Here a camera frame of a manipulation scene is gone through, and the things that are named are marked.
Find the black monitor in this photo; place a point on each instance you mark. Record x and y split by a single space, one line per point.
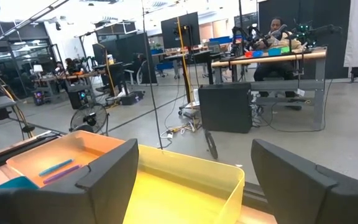
169 31

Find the small blue bin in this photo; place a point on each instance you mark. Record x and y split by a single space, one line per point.
258 54

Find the background black robot arm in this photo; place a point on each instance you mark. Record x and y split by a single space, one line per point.
244 35
315 31

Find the black computer tower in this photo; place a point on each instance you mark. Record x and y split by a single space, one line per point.
225 107

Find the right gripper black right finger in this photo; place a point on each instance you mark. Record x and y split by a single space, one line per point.
297 193

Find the black floor fan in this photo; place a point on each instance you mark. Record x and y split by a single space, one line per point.
89 119

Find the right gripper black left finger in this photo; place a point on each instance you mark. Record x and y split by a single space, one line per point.
104 186

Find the small teal bin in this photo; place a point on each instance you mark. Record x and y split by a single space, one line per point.
274 52

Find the small red bin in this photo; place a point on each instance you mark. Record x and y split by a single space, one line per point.
249 54

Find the purple highlighter marker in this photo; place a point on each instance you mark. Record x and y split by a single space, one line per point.
62 174

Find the yellow translucent plastic bin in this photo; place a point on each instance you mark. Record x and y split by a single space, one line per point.
182 193

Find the blue crate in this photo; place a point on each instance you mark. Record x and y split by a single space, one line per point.
221 40

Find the small green bin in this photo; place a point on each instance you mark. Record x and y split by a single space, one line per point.
285 49

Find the wooden workbench with grey legs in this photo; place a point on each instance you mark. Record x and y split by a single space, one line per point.
259 59

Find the blue highlighter marker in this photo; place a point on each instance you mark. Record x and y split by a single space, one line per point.
56 167

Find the teal plastic bin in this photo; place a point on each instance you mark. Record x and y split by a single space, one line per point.
19 183

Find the orange translucent plastic bin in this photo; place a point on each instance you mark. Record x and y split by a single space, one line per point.
73 149

